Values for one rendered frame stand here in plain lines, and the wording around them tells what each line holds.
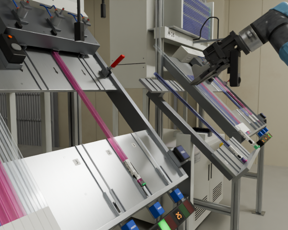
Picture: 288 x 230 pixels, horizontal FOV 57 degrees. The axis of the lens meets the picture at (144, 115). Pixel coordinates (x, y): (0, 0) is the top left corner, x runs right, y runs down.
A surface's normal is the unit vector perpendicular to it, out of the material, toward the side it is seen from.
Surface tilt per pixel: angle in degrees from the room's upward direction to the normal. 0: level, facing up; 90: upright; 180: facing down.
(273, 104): 90
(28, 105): 90
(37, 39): 138
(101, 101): 90
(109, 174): 48
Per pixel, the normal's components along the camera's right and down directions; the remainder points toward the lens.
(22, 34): 0.56, 0.77
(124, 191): 0.61, -0.63
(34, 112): -0.33, 0.09
